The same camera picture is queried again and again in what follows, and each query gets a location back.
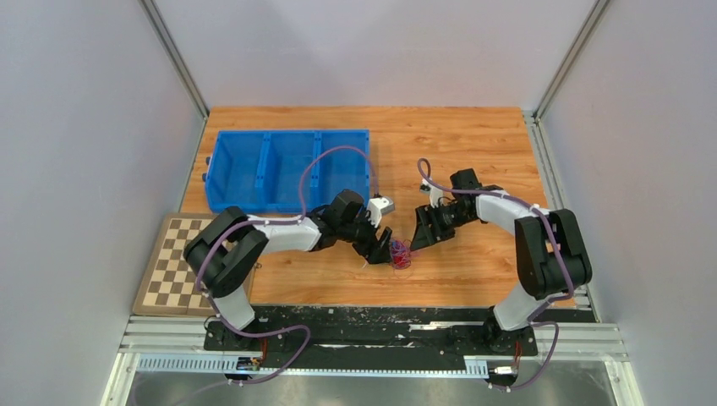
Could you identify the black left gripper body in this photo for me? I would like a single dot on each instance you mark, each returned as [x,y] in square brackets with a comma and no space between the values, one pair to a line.
[360,233]

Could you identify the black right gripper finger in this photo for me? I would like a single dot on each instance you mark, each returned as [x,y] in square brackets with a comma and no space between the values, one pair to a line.
[437,237]
[422,237]

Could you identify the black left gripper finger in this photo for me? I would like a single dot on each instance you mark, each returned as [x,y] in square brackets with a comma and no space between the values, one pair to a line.
[384,242]
[377,255]

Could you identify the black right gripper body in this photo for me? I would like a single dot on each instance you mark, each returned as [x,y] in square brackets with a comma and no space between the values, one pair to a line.
[442,218]

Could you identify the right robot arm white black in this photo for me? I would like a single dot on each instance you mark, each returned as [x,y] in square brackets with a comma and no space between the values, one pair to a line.
[551,257]

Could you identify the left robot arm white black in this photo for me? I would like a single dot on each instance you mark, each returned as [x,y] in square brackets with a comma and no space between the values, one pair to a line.
[224,253]

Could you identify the blue three-compartment plastic bin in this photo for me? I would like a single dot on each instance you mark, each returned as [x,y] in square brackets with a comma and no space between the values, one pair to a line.
[265,171]

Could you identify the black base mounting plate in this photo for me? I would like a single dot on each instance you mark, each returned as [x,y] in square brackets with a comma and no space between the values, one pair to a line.
[433,338]

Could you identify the wooden chessboard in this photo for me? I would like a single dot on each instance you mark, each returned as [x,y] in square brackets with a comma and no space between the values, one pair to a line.
[167,287]

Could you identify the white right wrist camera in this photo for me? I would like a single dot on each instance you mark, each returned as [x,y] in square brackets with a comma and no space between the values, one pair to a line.
[435,195]

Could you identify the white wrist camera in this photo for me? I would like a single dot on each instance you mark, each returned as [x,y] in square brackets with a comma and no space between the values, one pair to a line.
[435,195]
[379,206]

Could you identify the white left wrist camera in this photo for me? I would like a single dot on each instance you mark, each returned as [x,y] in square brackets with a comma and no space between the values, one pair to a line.
[379,206]

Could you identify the right aluminium corner post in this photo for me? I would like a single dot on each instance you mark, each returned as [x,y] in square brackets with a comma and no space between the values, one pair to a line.
[587,28]

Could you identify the aluminium corner post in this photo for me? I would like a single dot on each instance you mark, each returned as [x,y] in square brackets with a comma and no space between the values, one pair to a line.
[587,28]
[163,33]

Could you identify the aluminium frame rail front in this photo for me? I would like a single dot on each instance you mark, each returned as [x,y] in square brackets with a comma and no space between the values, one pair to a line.
[185,335]

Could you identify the white slotted cable duct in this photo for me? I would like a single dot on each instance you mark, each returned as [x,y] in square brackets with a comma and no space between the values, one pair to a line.
[242,365]

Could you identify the left aluminium corner post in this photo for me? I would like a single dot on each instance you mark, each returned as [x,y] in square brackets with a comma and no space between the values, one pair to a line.
[163,33]

